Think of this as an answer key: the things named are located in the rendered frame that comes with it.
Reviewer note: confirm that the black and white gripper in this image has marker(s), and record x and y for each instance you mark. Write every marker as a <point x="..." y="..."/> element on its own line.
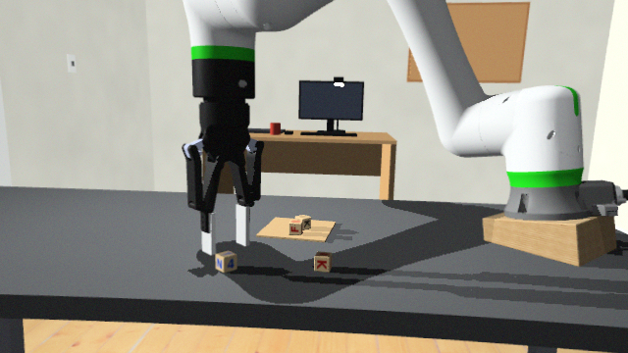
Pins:
<point x="227" y="116"/>

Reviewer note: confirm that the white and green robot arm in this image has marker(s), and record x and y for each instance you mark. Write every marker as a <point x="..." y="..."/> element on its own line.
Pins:
<point x="538" y="129"/>

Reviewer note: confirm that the tan flat mat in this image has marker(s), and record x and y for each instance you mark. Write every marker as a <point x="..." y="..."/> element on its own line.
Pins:
<point x="278" y="228"/>

